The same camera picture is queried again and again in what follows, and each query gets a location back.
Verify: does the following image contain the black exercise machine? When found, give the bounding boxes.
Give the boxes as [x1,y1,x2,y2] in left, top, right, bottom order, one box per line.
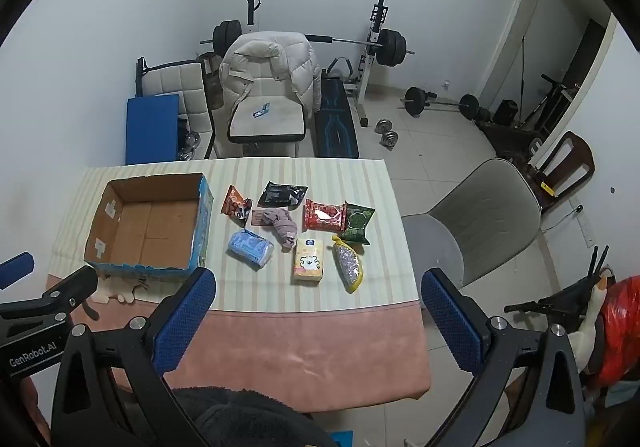
[475,74,581,162]

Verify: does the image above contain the short black barbell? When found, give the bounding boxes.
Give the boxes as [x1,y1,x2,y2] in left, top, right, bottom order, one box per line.
[399,86,481,120]

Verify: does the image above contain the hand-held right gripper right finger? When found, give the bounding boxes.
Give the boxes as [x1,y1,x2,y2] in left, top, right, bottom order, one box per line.
[421,268,587,447]

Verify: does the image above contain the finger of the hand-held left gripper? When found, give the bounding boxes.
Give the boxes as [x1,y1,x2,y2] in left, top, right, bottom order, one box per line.
[0,252,35,291]
[0,266,99,328]

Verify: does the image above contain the cardboard box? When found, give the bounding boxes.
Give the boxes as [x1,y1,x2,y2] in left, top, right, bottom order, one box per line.
[83,172,215,279]

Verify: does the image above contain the racked black barbell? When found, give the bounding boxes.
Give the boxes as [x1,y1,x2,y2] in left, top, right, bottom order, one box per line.
[200,20,416,67]

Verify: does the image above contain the white cushioned chair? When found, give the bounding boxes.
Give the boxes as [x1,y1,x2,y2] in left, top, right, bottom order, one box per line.
[228,94,307,158]

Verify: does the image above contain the white goose plush toy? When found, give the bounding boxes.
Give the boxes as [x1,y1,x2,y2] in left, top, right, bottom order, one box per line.
[569,272,609,374]

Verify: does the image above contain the orange brown snack packet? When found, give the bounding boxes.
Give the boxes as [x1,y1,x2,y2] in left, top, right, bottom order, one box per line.
[221,185,252,228]

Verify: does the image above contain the white quilted chair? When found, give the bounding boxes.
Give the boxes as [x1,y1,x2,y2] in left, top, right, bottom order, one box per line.
[136,57,214,160]

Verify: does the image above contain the striped tablecloth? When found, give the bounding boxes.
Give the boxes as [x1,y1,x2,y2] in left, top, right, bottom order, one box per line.
[47,158,419,314]

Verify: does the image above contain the green snack packet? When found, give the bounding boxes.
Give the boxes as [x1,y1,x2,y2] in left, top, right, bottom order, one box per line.
[339,202,376,246]

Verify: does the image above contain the pink tablecloth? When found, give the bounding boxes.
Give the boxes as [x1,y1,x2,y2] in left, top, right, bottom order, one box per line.
[30,272,434,414]

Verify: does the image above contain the dark fleece clothing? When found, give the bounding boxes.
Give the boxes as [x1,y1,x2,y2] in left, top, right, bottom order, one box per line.
[162,386,342,447]

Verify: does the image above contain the black weight bench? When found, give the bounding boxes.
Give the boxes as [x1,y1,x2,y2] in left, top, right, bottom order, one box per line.
[313,58,361,159]

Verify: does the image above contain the dark wooden chair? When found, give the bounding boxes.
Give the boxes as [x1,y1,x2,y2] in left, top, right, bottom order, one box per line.
[520,131,596,214]

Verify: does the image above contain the yellow mesh bag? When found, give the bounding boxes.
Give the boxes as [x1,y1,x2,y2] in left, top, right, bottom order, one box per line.
[332,235,365,294]

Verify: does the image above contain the grey shell chair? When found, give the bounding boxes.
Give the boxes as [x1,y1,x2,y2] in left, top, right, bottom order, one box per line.
[401,158,544,289]

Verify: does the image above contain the yellow pink small carton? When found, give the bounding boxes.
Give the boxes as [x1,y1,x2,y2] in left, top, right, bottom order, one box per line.
[292,237,325,286]

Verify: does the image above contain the red plastic bag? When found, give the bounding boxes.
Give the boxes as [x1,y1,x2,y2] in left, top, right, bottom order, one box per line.
[582,276,640,389]

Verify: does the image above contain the black router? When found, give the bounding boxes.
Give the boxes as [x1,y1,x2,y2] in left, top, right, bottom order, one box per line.
[589,244,612,274]

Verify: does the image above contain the blue tissue packet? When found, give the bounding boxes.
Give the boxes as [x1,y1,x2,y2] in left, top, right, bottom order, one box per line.
[226,228,275,271]

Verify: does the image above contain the blue foam mat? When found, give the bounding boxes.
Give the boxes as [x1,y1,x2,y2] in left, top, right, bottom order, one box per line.
[124,95,181,166]

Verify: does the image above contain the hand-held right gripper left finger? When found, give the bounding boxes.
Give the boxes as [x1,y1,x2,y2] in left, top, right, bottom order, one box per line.
[50,268,217,447]

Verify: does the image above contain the white door frame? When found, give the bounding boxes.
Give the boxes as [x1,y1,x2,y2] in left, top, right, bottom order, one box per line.
[475,0,629,162]

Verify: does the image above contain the grey sock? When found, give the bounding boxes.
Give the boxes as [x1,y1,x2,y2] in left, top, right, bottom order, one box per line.
[262,208,299,251]

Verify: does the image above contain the red floral wipes packet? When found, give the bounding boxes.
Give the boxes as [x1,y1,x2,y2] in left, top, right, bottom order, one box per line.
[301,198,348,233]

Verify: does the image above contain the black foil packet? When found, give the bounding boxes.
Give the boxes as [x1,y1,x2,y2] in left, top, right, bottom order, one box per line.
[257,181,309,208]

